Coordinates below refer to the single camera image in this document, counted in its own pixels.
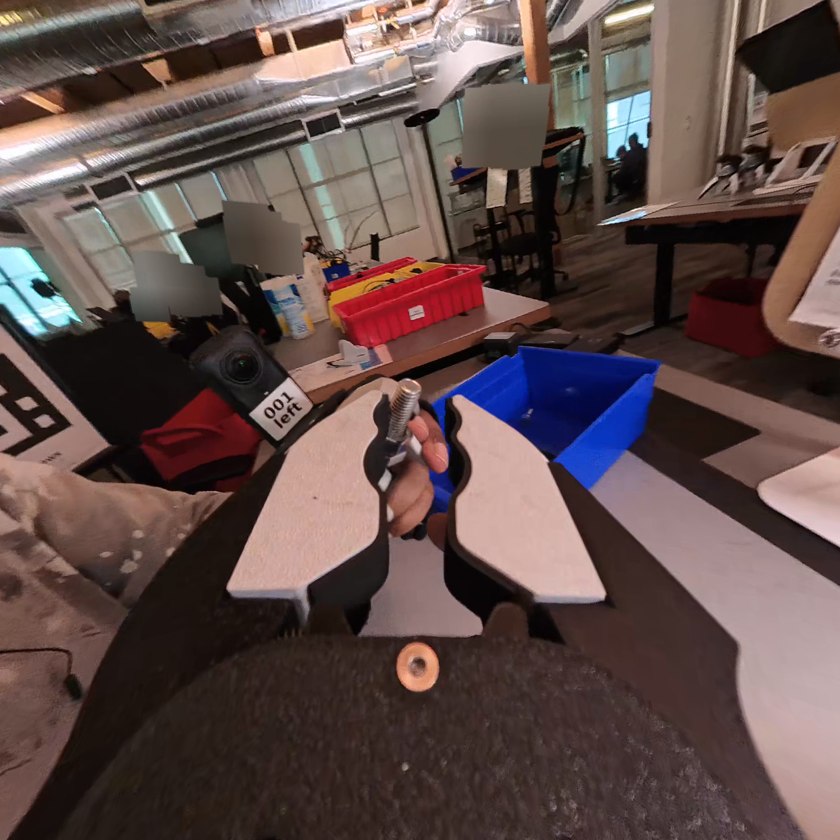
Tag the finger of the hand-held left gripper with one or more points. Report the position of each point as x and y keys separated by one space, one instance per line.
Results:
x=386 y=479
x=403 y=453

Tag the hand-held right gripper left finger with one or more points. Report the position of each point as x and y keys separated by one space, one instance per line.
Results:
x=308 y=518

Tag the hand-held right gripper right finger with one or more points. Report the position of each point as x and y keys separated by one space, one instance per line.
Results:
x=518 y=525

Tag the silver hex bolt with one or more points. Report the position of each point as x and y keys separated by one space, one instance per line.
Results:
x=401 y=413

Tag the blue plastic bin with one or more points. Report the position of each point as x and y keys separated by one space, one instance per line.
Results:
x=590 y=420

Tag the person's left forearm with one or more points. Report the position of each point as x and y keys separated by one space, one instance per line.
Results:
x=98 y=525

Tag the person's left hand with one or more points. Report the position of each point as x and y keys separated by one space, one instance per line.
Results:
x=413 y=499

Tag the person's right hand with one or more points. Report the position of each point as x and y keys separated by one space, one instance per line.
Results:
x=438 y=539

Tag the white blue wipes canister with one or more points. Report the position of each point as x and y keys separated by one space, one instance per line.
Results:
x=292 y=308

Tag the white tissue box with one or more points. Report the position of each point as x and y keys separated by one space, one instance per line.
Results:
x=315 y=289

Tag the small white object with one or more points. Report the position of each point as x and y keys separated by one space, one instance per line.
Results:
x=354 y=352

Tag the yellow parts tray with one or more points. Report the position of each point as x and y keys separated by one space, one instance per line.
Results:
x=341 y=298

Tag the black office chair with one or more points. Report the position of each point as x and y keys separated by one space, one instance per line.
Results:
x=118 y=374
x=518 y=243

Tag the dark computer monitor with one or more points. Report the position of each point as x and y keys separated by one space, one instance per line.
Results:
x=200 y=249

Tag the red plastic bin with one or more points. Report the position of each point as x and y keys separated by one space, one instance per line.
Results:
x=407 y=315
x=367 y=272

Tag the black charger box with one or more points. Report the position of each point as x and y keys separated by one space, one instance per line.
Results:
x=500 y=341

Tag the grey table with wooden edge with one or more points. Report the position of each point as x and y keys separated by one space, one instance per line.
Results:
x=499 y=315

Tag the black flat box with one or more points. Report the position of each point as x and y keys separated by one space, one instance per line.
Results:
x=590 y=343

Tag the small black vent grille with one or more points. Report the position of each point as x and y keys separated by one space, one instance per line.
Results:
x=111 y=187
x=325 y=124

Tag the tall black standing desk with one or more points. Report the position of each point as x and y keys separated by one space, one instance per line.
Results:
x=544 y=216

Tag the small blue bin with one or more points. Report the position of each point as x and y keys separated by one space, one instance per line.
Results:
x=467 y=174

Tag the dark red storage bin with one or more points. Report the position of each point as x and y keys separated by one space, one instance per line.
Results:
x=728 y=318

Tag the black floor lamp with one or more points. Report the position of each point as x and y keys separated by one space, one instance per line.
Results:
x=421 y=118

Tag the person's grey splattered hoodie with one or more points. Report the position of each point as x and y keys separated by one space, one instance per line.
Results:
x=39 y=722

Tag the wooden document stand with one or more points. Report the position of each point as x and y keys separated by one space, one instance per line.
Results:
x=787 y=289

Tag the wooden desk with black legs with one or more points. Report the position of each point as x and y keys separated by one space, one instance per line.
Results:
x=709 y=213

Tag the white instruction sheet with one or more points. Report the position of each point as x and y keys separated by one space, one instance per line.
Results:
x=820 y=295

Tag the small black white robot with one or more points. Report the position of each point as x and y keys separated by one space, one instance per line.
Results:
x=725 y=170
x=751 y=164

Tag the white tablet device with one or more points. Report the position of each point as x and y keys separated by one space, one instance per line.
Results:
x=804 y=161

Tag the light wooden board stand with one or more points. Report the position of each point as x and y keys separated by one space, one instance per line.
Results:
x=804 y=111

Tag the large silver air duct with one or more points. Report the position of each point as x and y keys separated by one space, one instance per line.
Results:
x=65 y=59

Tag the wooden support post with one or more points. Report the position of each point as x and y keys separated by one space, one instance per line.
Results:
x=535 y=39

